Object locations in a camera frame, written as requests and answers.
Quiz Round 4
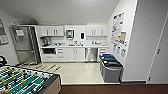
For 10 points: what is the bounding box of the stack of white plates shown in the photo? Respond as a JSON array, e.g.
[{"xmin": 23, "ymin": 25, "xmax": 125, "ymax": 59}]
[{"xmin": 91, "ymin": 40, "xmax": 102, "ymax": 46}]

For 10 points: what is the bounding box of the dish rack with utensils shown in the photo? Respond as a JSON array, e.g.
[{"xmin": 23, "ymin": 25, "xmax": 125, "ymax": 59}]
[{"xmin": 53, "ymin": 41, "xmax": 65, "ymax": 47}]

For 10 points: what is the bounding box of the green foosball table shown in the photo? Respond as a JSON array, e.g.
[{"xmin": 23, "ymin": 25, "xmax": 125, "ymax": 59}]
[{"xmin": 0, "ymin": 65, "xmax": 63, "ymax": 94}]

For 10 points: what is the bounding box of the white wide base drawer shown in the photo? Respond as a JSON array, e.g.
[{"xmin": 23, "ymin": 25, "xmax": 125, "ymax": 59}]
[{"xmin": 41, "ymin": 53, "xmax": 57, "ymax": 63}]

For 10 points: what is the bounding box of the black chair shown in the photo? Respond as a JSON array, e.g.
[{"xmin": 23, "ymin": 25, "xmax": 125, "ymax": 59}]
[{"xmin": 0, "ymin": 55, "xmax": 8, "ymax": 67}]

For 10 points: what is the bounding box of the white room door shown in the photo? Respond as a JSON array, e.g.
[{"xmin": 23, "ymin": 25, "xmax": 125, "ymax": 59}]
[{"xmin": 146, "ymin": 18, "xmax": 168, "ymax": 85}]

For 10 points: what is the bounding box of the white paper notice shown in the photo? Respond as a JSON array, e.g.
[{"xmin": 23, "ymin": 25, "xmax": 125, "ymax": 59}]
[{"xmin": 15, "ymin": 29, "xmax": 25, "ymax": 37}]

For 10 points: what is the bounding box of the large red-edged wall poster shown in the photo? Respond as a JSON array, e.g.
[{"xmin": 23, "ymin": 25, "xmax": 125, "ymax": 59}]
[{"xmin": 110, "ymin": 12, "xmax": 126, "ymax": 44}]

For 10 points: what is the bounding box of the stainless steel dishwasher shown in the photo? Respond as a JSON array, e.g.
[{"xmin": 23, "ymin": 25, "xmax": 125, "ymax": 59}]
[{"xmin": 84, "ymin": 47, "xmax": 99, "ymax": 63}]

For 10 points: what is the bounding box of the chrome sink faucet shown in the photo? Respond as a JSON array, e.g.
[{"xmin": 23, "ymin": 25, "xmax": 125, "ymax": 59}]
[{"xmin": 74, "ymin": 40, "xmax": 80, "ymax": 46}]

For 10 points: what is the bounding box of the grey dark-lidded waste bin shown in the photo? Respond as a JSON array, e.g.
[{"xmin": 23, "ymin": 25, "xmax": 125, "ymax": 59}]
[{"xmin": 100, "ymin": 58, "xmax": 124, "ymax": 84}]

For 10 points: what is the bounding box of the stainless steel refrigerator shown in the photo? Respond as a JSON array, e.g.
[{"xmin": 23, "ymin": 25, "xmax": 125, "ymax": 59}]
[{"xmin": 10, "ymin": 25, "xmax": 42, "ymax": 66}]

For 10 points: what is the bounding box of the white two-door sink cabinet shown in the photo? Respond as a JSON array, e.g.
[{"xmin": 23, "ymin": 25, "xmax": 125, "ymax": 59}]
[{"xmin": 65, "ymin": 47, "xmax": 86, "ymax": 63}]

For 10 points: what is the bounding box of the steel paper towel dispenser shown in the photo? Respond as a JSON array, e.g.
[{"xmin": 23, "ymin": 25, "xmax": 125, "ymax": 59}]
[{"xmin": 65, "ymin": 29, "xmax": 75, "ymax": 40}]

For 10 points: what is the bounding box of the blue lidded waste bin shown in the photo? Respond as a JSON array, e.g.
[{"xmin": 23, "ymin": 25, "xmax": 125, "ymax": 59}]
[{"xmin": 98, "ymin": 53, "xmax": 117, "ymax": 64}]

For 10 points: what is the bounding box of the black built-in microwave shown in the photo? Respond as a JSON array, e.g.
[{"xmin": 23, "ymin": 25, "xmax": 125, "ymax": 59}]
[{"xmin": 42, "ymin": 47, "xmax": 57, "ymax": 55}]

